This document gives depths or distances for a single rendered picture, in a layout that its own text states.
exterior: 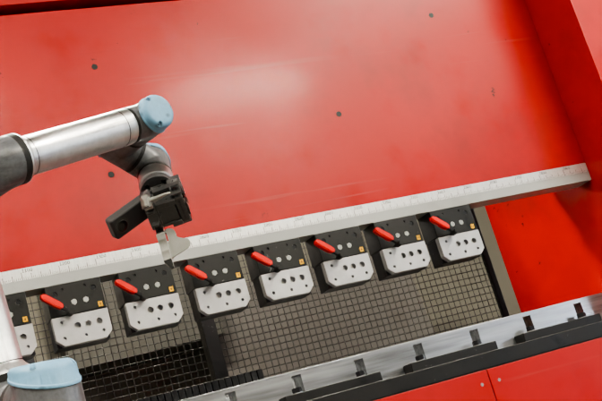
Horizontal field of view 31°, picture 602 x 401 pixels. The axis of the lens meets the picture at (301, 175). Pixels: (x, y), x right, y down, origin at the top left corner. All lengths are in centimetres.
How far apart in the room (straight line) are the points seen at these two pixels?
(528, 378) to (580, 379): 18
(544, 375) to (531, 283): 88
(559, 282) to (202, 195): 147
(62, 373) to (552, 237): 244
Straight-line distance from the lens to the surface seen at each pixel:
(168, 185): 218
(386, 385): 303
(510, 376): 322
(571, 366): 335
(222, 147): 317
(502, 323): 339
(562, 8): 376
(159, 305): 298
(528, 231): 407
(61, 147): 204
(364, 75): 345
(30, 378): 186
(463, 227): 340
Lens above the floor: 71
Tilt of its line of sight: 15 degrees up
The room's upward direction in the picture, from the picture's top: 17 degrees counter-clockwise
